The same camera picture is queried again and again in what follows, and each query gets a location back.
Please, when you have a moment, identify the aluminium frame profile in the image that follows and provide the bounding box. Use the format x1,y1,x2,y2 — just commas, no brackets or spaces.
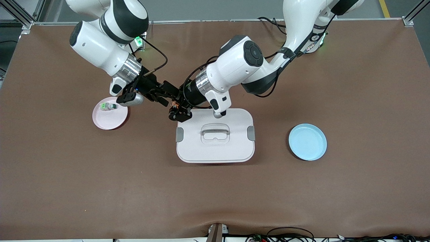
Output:
0,0,47,31
403,0,430,27

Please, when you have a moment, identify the black cable at arm base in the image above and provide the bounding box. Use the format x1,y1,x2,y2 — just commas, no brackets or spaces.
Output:
258,16,287,35

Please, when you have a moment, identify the grey metal bracket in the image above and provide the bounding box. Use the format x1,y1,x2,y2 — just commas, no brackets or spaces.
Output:
206,223,229,242

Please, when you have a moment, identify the black cable bundle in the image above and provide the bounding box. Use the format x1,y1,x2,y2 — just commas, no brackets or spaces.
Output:
336,233,430,242

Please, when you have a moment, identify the black looped cable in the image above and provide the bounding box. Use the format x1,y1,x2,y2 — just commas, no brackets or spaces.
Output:
267,227,315,242

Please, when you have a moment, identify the translucent grey box handle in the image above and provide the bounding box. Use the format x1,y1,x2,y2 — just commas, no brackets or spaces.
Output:
200,123,231,137

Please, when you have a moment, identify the light blue round plate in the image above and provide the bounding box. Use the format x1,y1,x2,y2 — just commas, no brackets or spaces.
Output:
289,123,327,161

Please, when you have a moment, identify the pale pink round plate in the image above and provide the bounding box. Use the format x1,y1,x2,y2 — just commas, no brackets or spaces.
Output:
92,97,128,130

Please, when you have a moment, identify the pale pink lidded storage box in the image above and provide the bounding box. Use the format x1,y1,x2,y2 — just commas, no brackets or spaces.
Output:
176,108,256,164

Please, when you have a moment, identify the silver table edge strip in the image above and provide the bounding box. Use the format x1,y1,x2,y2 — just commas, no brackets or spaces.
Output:
32,18,414,26

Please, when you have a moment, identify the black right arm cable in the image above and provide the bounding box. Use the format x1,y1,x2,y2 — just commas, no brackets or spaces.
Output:
140,35,168,76

